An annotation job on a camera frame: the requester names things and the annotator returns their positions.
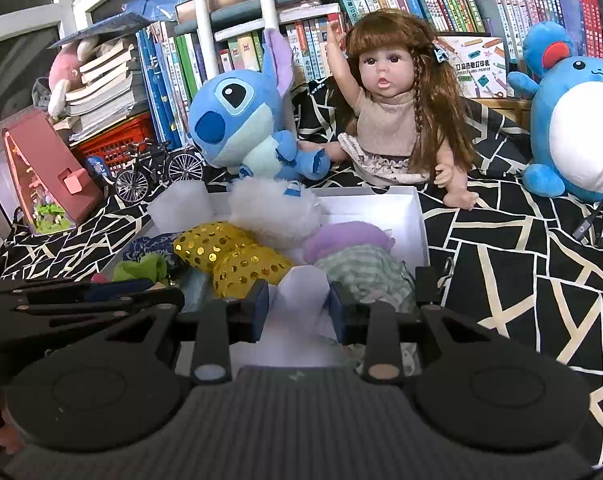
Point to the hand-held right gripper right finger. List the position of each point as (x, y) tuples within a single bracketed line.
[(337, 310)]

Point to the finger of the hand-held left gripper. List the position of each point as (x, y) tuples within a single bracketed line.
[(56, 287), (41, 312)]

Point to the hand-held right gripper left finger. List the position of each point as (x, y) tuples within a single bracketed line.
[(259, 307)]

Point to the lavender cloth pouch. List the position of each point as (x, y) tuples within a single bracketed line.
[(296, 320)]

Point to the purple fluffy plush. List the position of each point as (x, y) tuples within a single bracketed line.
[(344, 237)]

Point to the green pink soft toy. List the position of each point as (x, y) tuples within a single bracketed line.
[(139, 267)]

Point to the white fluffy plush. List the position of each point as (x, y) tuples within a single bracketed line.
[(276, 210)]

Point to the blue white patterned cloth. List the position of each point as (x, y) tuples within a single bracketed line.
[(149, 245)]

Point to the white shallow box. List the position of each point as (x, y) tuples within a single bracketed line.
[(381, 215)]

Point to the person's left hand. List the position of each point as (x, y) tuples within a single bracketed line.
[(1, 427)]

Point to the gold sequin bow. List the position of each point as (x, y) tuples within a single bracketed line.
[(231, 255)]

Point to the light blue cloth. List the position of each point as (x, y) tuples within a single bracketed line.
[(199, 292)]

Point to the black binder clip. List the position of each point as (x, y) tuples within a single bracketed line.
[(431, 280)]

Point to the pink house-shaped model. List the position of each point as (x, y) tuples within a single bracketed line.
[(46, 170)]

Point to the miniature black bicycle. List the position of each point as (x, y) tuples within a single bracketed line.
[(151, 170)]

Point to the red plastic basket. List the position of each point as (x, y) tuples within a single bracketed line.
[(116, 142)]

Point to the black white patterned blanket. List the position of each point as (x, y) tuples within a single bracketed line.
[(506, 285)]

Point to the blue alien plush toy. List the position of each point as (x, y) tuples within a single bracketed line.
[(231, 110)]

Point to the stack of pale books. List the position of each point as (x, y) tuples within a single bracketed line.
[(106, 90)]

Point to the long-haired baby doll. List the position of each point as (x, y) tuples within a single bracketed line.
[(389, 110)]

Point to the pink white plush toy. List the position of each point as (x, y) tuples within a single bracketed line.
[(64, 70)]

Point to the row of small shelf books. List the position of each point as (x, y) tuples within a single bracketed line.
[(301, 45)]

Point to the printed white cardboard box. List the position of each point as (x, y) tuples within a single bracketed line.
[(476, 67)]

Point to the blue plastic folder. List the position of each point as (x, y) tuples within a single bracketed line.
[(131, 15)]

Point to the round blue white plush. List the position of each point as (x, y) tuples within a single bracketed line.
[(581, 125)]

